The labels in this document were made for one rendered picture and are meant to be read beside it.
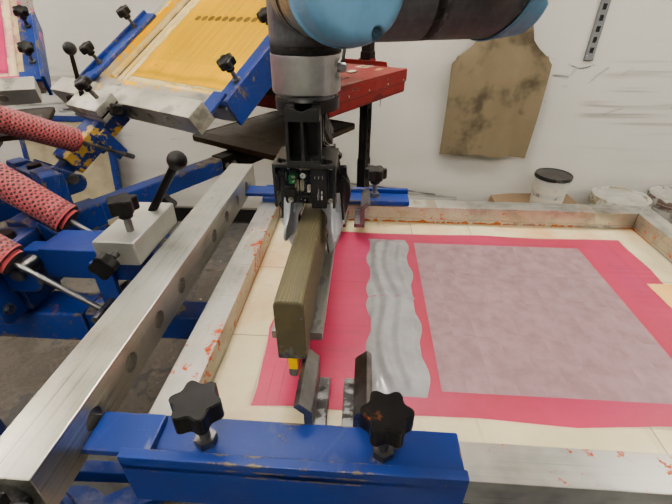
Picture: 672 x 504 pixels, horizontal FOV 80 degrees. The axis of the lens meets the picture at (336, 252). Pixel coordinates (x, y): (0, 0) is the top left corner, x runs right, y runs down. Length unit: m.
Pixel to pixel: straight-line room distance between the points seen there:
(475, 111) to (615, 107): 0.80
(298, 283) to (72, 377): 0.23
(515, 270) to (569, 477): 0.38
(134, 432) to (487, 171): 2.55
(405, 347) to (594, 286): 0.35
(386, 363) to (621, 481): 0.24
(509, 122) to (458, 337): 2.13
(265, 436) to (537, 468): 0.25
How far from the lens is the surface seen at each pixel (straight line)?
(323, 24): 0.32
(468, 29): 0.40
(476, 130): 2.60
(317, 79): 0.44
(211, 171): 1.31
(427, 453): 0.41
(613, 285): 0.78
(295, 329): 0.40
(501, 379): 0.54
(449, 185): 2.75
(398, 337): 0.55
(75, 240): 0.71
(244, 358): 0.54
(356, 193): 0.85
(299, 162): 0.45
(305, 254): 0.44
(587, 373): 0.60
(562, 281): 0.75
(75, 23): 2.98
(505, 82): 2.57
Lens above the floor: 1.34
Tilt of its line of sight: 32 degrees down
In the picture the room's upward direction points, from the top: straight up
